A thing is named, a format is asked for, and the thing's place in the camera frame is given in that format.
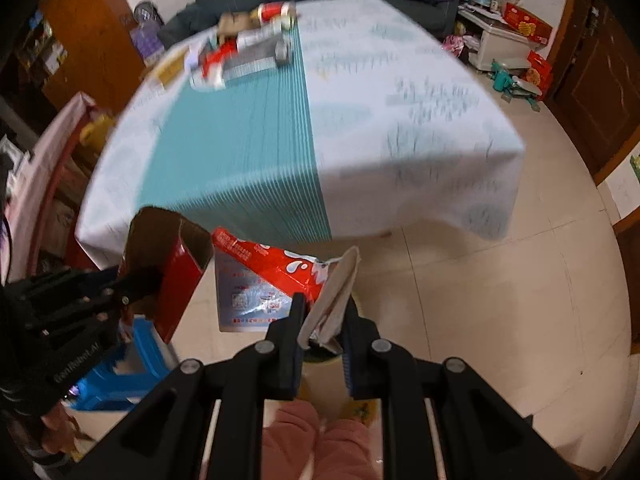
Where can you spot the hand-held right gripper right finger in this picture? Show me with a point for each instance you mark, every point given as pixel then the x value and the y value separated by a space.
pixel 348 370

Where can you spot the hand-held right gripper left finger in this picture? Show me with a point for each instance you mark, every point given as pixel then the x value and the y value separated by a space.
pixel 286 350

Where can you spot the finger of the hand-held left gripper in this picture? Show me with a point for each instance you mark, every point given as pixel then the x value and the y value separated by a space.
pixel 135 280
pixel 115 307

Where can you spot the red cardboard box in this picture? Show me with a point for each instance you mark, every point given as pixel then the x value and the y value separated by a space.
pixel 175 280

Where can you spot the red white milk carton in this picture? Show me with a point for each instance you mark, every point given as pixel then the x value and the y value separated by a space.
pixel 265 270

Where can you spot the person's left hand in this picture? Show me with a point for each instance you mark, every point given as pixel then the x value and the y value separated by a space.
pixel 56 430

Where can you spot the blue plastic stool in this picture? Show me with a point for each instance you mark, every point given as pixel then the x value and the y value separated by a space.
pixel 115 380

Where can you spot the person's pink trousered legs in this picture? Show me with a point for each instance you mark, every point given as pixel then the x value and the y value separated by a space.
pixel 320 445

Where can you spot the pink cloth covered furniture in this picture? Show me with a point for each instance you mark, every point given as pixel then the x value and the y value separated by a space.
pixel 45 170

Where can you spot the yellow item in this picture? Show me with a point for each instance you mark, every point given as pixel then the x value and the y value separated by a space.
pixel 96 132

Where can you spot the white crumpled wrapper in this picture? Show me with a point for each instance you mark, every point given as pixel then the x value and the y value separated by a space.
pixel 206 81

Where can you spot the tan cardboard piece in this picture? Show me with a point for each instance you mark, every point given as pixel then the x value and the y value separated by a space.
pixel 167 70

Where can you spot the red white flattened carton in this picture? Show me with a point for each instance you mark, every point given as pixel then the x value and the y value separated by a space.
pixel 219 56

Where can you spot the purple box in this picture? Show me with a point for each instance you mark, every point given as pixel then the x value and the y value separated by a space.
pixel 146 40

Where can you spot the white teal tablecloth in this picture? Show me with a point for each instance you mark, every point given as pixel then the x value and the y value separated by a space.
pixel 400 135

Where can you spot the grey flat box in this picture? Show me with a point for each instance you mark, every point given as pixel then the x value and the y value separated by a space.
pixel 260 57

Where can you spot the wooden cabinet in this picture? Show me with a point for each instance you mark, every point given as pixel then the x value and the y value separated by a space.
pixel 95 25

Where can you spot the small dark fan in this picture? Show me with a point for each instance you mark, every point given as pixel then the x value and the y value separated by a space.
pixel 146 11

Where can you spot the red can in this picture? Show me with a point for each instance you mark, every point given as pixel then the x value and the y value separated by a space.
pixel 272 11

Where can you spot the teal scale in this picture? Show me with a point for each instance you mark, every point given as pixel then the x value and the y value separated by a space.
pixel 515 85

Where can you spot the white paper board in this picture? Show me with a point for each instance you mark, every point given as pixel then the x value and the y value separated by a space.
pixel 622 185

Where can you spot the pink bag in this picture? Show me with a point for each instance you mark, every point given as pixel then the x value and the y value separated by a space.
pixel 455 46

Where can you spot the small red gift box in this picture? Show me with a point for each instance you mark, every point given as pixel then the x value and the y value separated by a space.
pixel 540 72

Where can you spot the white low cabinet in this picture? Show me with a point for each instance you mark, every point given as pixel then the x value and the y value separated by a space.
pixel 492 42

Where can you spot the brown wooden door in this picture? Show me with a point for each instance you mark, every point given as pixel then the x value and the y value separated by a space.
pixel 595 85

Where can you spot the large red gift box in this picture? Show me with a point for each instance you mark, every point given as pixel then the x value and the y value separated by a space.
pixel 527 22

